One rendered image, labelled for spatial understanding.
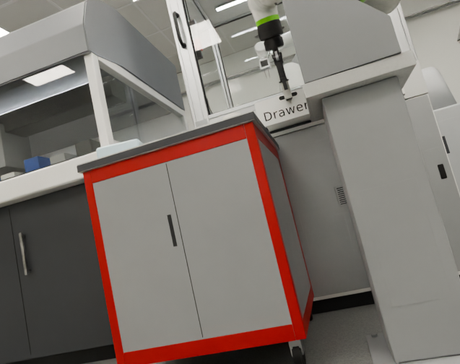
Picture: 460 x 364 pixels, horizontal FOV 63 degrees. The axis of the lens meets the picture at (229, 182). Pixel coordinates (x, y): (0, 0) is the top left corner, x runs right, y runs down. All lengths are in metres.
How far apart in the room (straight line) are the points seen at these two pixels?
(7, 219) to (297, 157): 1.42
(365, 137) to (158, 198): 0.64
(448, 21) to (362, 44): 4.45
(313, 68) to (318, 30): 0.10
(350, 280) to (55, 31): 1.74
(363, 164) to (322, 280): 0.78
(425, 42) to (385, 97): 4.29
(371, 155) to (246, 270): 0.47
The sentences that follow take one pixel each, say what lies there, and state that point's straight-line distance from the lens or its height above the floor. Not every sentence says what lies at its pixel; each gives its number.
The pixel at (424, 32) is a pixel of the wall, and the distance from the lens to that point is 5.41.
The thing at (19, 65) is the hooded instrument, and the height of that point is 1.42.
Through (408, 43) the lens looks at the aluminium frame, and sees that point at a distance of 1.86.
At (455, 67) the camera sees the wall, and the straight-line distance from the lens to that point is 5.31.
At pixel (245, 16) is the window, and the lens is 1.97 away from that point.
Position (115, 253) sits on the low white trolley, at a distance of 1.29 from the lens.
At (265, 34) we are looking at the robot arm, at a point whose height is 1.12.
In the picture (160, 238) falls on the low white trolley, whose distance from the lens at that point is 1.21.
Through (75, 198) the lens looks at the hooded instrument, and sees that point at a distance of 1.88.
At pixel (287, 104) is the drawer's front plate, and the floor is 0.88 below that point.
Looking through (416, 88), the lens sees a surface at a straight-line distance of 1.80.
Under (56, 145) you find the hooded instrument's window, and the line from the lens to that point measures 1.90.
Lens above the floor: 0.42
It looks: 8 degrees up
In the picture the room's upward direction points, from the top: 13 degrees counter-clockwise
